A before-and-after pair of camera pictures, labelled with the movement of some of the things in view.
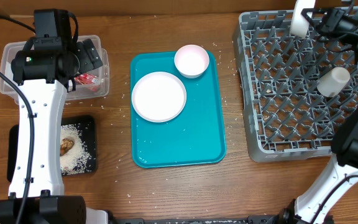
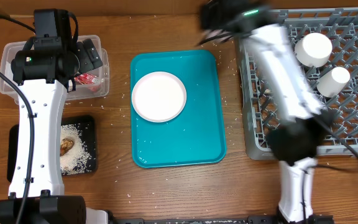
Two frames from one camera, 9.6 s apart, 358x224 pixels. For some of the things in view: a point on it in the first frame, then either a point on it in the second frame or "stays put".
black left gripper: [88, 56] stays put
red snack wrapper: [86, 78] stays put
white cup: [331, 84] stays put
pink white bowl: [191, 60] → [313, 50]
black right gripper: [330, 19] → [205, 22]
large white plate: [159, 97] stays put
